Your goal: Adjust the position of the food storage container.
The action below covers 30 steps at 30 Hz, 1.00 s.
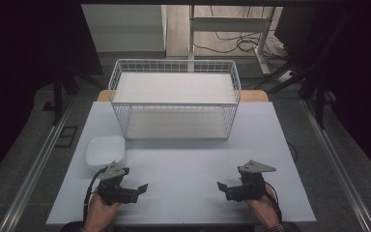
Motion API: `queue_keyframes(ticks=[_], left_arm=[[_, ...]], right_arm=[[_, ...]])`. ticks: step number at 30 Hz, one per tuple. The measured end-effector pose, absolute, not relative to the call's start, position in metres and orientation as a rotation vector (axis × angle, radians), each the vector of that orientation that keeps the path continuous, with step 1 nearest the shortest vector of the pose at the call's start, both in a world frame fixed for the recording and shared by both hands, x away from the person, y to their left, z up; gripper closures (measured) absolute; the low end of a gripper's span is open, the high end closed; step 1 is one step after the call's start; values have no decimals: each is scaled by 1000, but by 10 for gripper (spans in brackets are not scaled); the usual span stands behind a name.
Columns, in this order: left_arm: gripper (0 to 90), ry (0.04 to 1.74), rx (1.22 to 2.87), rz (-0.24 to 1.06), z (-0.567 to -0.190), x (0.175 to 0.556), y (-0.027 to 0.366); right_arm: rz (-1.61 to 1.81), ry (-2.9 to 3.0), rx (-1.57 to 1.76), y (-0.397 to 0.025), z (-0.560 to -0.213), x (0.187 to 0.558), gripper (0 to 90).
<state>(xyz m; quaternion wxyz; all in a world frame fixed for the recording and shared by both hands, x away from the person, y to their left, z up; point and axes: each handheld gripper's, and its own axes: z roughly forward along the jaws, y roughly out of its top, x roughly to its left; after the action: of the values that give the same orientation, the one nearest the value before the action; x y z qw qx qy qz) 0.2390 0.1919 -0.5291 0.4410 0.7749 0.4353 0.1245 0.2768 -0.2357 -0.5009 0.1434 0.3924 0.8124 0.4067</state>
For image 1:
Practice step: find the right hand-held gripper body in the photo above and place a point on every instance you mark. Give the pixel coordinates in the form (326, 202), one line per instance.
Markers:
(249, 188)

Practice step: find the person's checked sleeve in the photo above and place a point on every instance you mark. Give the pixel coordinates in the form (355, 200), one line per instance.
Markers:
(278, 227)

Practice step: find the person's left hand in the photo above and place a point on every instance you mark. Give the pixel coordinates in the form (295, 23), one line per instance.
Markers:
(99, 213)

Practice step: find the white power strip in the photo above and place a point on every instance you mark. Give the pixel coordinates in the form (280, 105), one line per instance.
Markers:
(285, 76)

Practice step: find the white cabinet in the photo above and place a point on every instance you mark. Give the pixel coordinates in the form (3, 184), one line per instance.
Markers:
(124, 27)

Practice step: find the metal floor rail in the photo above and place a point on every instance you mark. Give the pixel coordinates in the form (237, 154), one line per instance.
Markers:
(35, 167)
(338, 167)

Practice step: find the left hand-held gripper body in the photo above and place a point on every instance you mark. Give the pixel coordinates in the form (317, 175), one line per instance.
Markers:
(113, 190)

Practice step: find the white metal desk frame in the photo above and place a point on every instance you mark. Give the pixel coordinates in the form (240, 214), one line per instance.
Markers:
(228, 24)

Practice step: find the wooden table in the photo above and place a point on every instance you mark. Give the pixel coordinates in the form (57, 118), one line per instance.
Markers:
(254, 96)

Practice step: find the person's right hand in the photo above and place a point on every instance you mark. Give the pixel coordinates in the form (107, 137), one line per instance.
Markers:
(264, 208)

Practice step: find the black floor plate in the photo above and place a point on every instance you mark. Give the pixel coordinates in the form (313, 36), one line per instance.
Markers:
(67, 137)

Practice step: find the dark curtain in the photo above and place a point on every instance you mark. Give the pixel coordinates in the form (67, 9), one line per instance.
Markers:
(19, 64)
(360, 80)

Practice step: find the black tripod stand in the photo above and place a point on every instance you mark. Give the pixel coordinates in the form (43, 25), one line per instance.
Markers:
(319, 96)
(58, 96)

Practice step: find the white square plastic container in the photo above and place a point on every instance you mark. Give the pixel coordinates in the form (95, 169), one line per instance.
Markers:
(104, 150)

